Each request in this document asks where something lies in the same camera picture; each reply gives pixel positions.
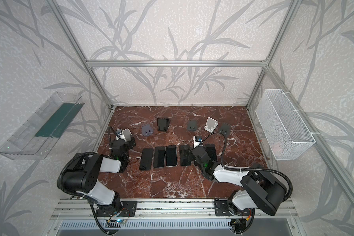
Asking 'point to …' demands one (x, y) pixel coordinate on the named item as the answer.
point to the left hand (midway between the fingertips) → (125, 132)
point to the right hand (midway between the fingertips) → (190, 142)
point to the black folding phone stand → (163, 124)
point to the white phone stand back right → (211, 124)
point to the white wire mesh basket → (286, 134)
